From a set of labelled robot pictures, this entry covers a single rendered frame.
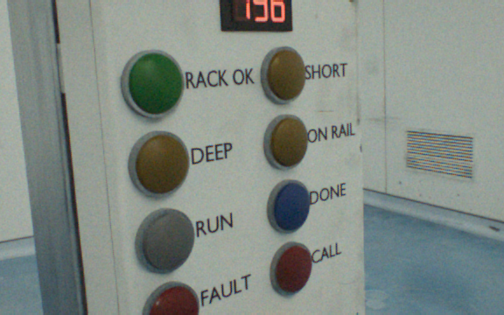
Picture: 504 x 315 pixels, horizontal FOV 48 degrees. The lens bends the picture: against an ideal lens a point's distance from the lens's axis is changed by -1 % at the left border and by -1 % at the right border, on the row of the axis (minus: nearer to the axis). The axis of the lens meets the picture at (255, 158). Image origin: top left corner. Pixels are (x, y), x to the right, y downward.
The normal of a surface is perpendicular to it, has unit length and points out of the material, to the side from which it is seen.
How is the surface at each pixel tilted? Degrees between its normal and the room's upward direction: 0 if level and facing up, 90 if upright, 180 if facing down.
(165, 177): 93
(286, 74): 90
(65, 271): 90
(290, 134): 87
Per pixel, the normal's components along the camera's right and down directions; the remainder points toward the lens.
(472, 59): -0.86, 0.13
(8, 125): 0.51, 0.11
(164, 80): 0.69, 0.05
